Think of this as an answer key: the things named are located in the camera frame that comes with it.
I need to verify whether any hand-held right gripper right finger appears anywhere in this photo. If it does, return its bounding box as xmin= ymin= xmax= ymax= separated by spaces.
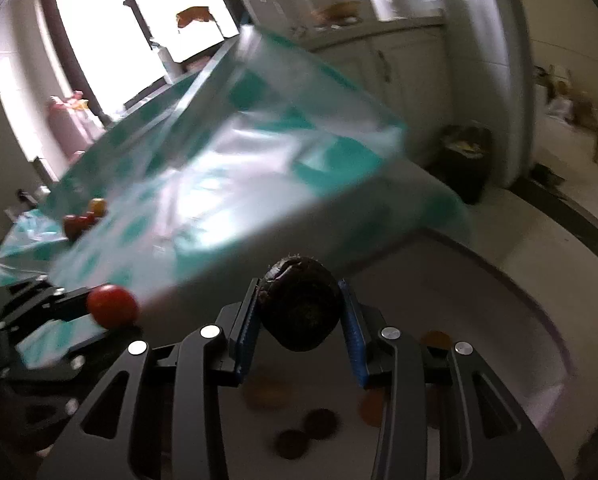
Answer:
xmin=340 ymin=280 xmax=566 ymax=480

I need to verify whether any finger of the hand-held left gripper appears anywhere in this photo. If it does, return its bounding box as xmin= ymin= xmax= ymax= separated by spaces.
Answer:
xmin=8 ymin=326 xmax=143 ymax=387
xmin=0 ymin=280 xmax=94 ymax=342

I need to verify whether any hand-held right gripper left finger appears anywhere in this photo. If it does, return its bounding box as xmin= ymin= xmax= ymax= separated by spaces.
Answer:
xmin=38 ymin=278 xmax=261 ymax=480

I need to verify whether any large dark mushroom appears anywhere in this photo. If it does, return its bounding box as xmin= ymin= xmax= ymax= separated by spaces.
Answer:
xmin=256 ymin=256 xmax=341 ymax=352

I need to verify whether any brown potato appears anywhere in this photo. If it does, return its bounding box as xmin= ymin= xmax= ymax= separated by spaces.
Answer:
xmin=243 ymin=379 xmax=292 ymax=411

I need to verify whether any large orange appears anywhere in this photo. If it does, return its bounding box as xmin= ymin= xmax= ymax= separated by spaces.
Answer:
xmin=359 ymin=389 xmax=387 ymax=428

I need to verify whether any small orange tangerine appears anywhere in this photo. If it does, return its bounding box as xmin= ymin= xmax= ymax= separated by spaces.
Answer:
xmin=421 ymin=330 xmax=454 ymax=351

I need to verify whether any small dark mushroom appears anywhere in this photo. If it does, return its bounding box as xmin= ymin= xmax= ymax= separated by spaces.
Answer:
xmin=303 ymin=407 xmax=340 ymax=441
xmin=274 ymin=429 xmax=311 ymax=461

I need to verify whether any white plastic basin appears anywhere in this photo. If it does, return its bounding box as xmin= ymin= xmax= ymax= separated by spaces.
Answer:
xmin=214 ymin=230 xmax=580 ymax=480

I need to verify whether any teal white checkered tablecloth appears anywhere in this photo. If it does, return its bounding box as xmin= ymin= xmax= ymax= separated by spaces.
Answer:
xmin=0 ymin=25 xmax=474 ymax=366

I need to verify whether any pink thermos jug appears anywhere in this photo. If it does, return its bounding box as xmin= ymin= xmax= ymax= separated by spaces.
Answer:
xmin=46 ymin=95 xmax=105 ymax=156

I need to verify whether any black trash bin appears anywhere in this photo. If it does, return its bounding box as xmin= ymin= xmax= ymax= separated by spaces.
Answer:
xmin=436 ymin=125 xmax=494 ymax=206

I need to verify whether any black floor mat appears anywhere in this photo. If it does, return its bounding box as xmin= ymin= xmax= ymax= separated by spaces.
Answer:
xmin=519 ymin=162 xmax=598 ymax=266

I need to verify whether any white kitchen cabinet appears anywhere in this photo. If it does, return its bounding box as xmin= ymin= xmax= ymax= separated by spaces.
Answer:
xmin=304 ymin=15 xmax=454 ymax=171

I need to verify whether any white plastic bottle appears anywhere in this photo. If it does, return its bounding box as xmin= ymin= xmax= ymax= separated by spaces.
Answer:
xmin=155 ymin=42 xmax=180 ymax=83

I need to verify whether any kitchen window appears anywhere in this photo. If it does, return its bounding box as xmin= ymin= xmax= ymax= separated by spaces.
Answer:
xmin=36 ymin=0 xmax=245 ymax=126

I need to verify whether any woven basket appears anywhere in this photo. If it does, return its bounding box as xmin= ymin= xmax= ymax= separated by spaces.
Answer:
xmin=311 ymin=1 xmax=362 ymax=26

